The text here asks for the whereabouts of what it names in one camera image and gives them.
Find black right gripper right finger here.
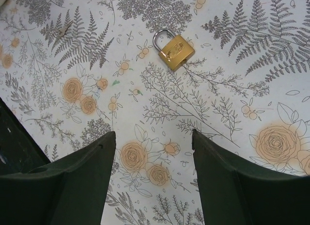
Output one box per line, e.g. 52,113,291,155
192,130,310,225

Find floral table mat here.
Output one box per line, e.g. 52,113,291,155
0,0,310,225

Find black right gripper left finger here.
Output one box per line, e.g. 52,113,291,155
0,131,116,225

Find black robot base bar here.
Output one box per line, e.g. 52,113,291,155
0,100,50,175

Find small brass padlock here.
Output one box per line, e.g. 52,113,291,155
152,28,195,72

